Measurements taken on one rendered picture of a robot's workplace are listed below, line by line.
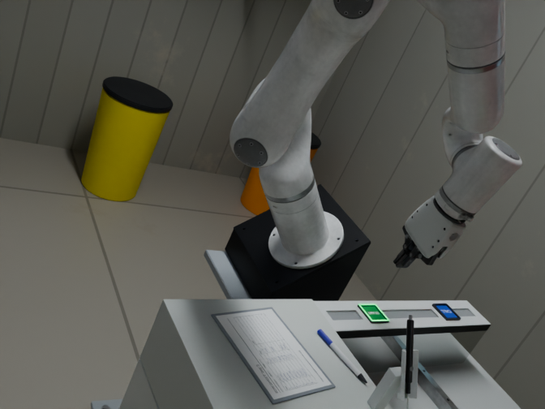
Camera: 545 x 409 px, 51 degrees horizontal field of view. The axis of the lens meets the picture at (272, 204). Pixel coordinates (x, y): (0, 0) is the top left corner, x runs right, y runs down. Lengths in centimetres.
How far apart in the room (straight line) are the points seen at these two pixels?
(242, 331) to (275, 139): 36
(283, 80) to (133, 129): 206
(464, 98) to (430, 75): 245
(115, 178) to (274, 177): 204
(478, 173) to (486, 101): 17
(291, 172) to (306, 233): 17
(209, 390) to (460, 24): 67
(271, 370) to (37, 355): 139
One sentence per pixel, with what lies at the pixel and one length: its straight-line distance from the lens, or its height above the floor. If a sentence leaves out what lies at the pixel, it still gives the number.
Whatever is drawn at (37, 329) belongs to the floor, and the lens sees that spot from 238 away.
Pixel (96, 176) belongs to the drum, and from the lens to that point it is 324.
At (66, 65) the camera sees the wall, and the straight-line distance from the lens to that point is 349.
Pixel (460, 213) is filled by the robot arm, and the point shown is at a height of 128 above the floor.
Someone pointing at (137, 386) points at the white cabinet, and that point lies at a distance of 117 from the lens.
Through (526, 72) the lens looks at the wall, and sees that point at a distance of 307.
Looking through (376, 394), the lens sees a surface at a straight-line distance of 106.
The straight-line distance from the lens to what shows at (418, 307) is 148.
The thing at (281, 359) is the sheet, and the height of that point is 97.
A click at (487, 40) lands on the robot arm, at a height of 158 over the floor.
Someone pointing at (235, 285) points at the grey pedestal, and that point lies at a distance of 145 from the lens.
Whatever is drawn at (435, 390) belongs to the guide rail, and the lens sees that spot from 146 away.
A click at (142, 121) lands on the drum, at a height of 51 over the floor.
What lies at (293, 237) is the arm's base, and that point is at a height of 102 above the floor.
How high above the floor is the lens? 160
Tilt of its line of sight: 24 degrees down
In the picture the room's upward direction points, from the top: 25 degrees clockwise
